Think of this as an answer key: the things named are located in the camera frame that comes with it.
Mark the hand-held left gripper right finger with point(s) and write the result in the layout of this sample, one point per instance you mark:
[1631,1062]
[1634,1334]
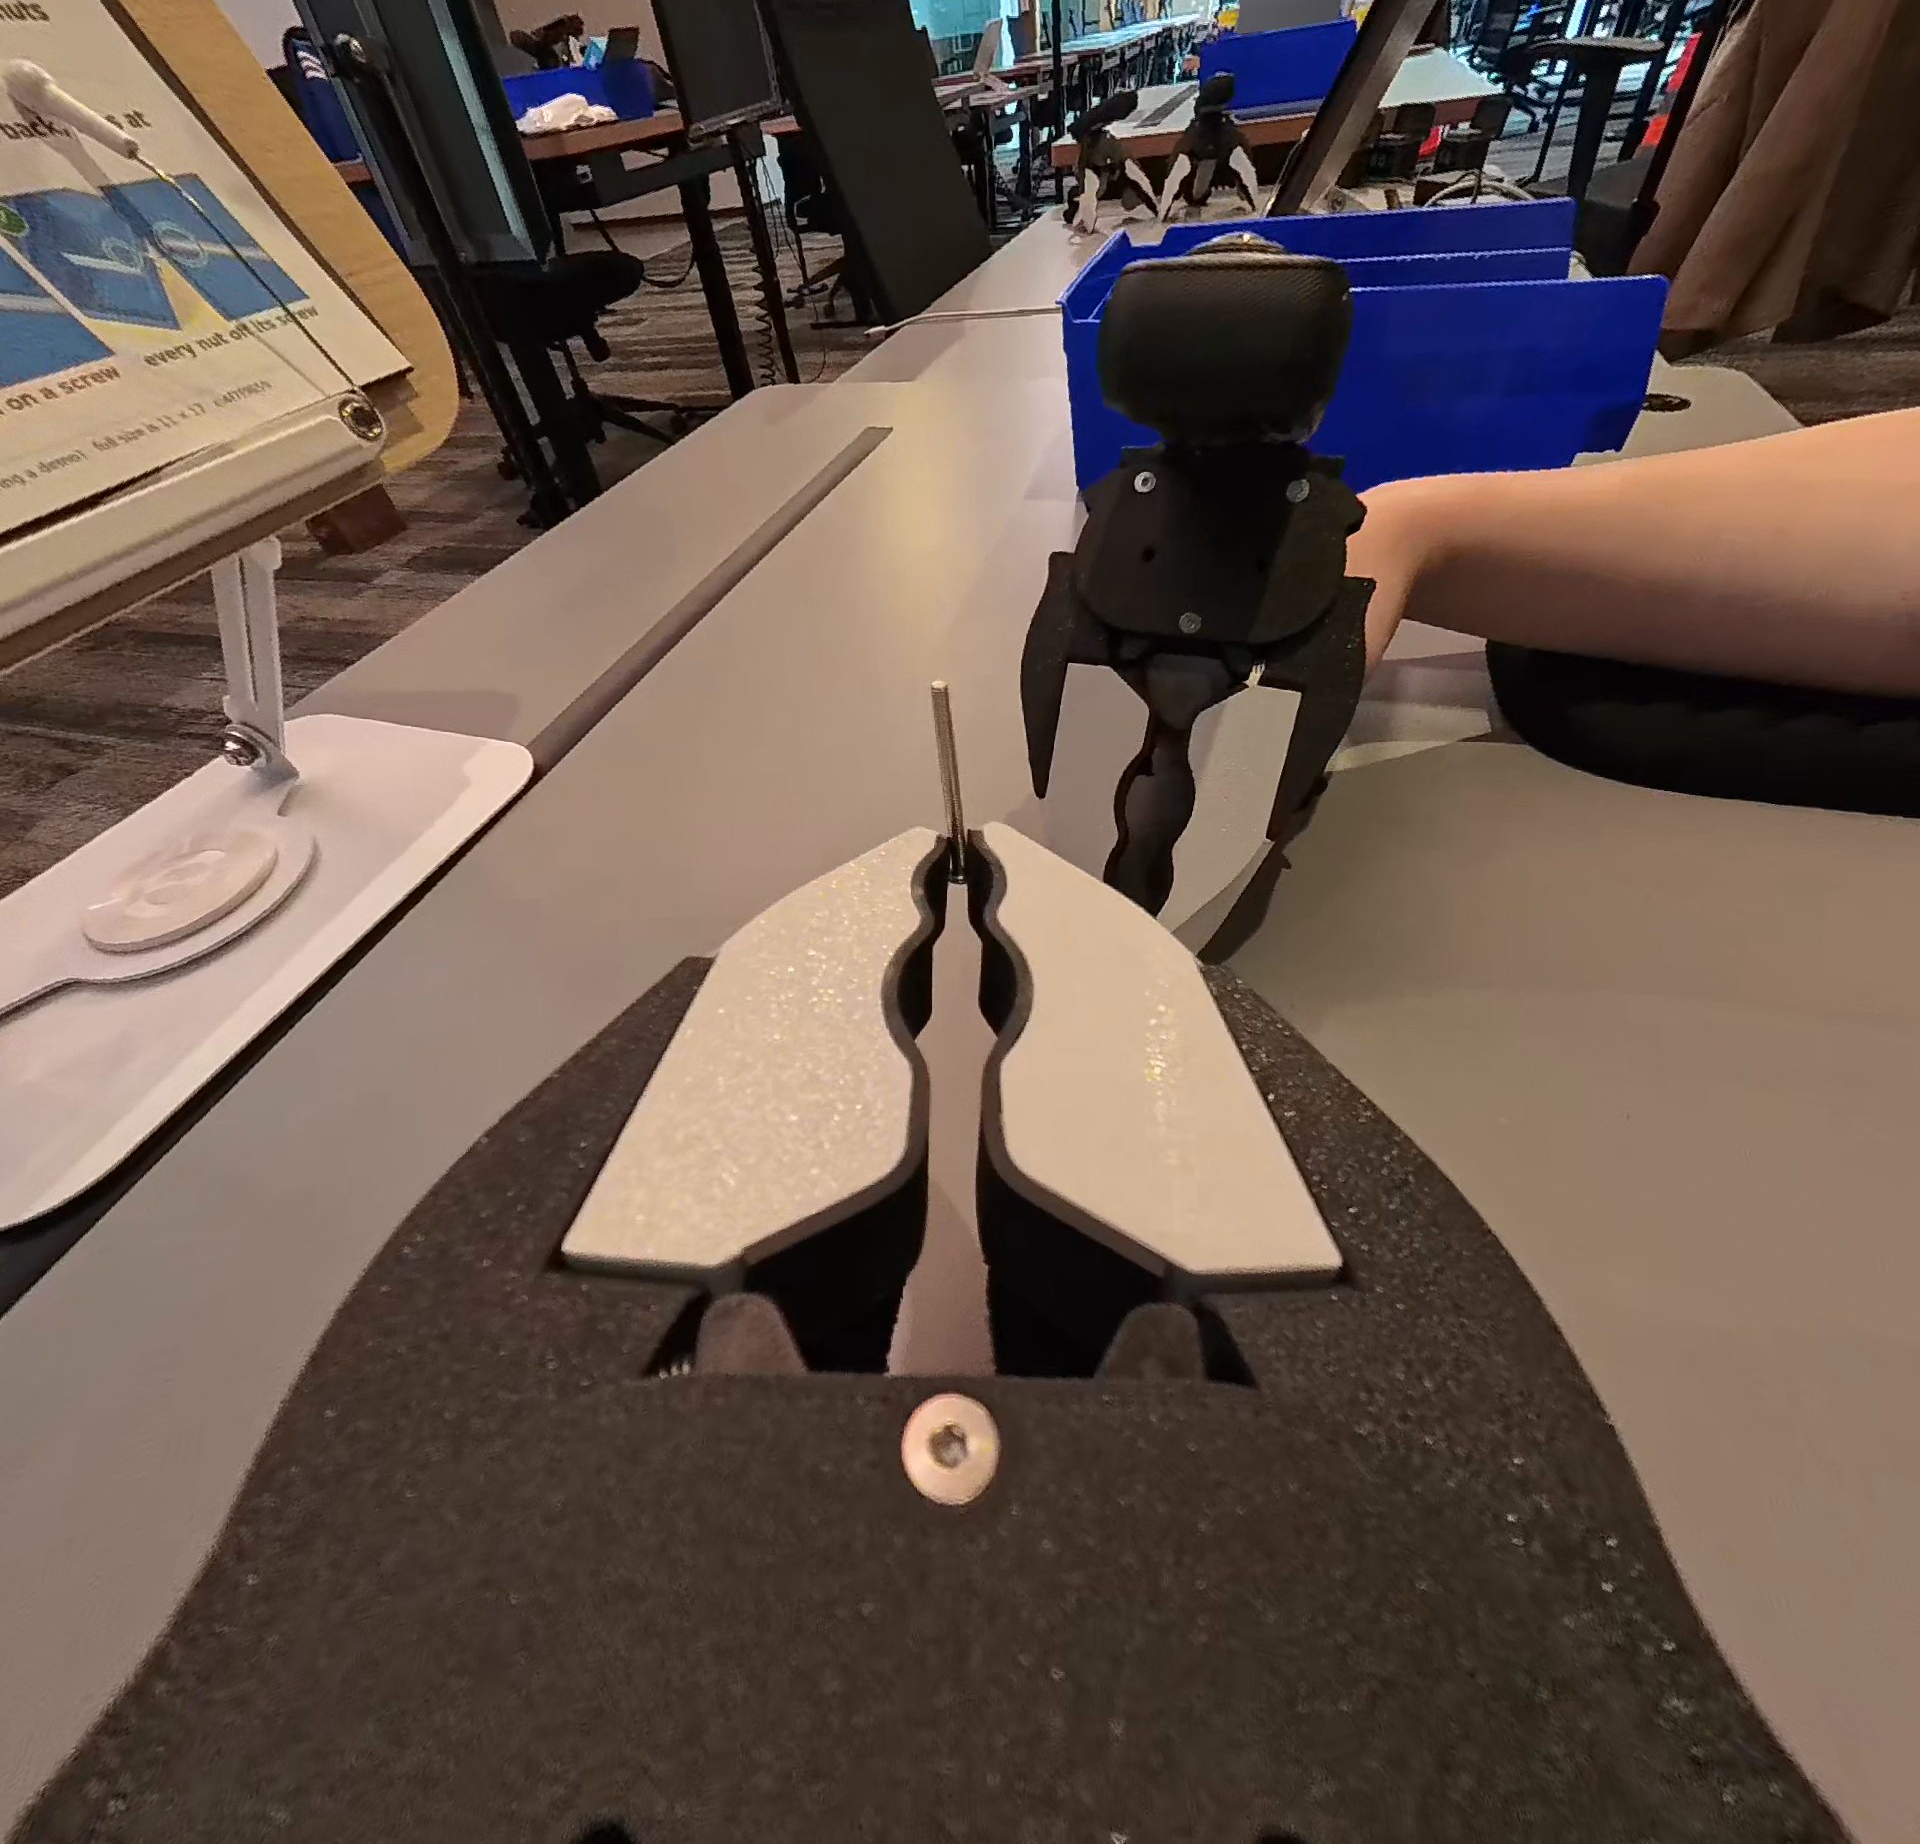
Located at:
[1156,1110]

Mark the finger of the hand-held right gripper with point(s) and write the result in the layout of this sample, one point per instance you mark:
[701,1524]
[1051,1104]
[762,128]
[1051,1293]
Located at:
[1230,780]
[1082,764]

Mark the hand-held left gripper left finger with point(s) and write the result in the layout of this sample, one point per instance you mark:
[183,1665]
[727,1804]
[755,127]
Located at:
[750,1094]

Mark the long metal screw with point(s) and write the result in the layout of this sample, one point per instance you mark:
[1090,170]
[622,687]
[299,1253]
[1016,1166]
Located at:
[945,764]

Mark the blue plastic bin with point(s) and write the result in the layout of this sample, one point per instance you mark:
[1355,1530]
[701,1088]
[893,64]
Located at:
[1501,374]
[1291,67]
[630,88]

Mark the person's right forearm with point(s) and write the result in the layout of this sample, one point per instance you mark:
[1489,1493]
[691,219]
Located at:
[1650,556]

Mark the wooden desk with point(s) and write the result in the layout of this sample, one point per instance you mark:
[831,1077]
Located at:
[630,138]

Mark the black and white clamp device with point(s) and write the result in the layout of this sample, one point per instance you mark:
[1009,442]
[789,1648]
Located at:
[1101,149]
[1216,133]

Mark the black wrist rest pad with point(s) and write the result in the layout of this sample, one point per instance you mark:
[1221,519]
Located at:
[1696,734]

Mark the tilted black monitor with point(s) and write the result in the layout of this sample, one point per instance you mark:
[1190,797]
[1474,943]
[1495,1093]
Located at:
[1381,59]

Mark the black high-back chair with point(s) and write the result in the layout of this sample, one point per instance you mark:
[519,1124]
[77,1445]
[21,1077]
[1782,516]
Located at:
[870,149]

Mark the black office chair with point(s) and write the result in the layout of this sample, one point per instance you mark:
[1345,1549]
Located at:
[562,283]

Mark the tan coat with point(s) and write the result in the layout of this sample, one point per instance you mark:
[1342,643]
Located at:
[1800,149]

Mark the white cloth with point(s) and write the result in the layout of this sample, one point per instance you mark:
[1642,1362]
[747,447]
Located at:
[562,111]

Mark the monitor on floor stand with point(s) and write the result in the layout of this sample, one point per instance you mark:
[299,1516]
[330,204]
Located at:
[421,73]

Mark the wooden instruction board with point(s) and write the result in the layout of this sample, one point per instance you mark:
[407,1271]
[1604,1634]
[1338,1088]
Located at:
[301,149]

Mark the printed instruction sheet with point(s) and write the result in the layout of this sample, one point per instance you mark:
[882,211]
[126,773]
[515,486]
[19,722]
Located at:
[120,313]

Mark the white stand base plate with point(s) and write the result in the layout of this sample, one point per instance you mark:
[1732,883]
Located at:
[391,824]

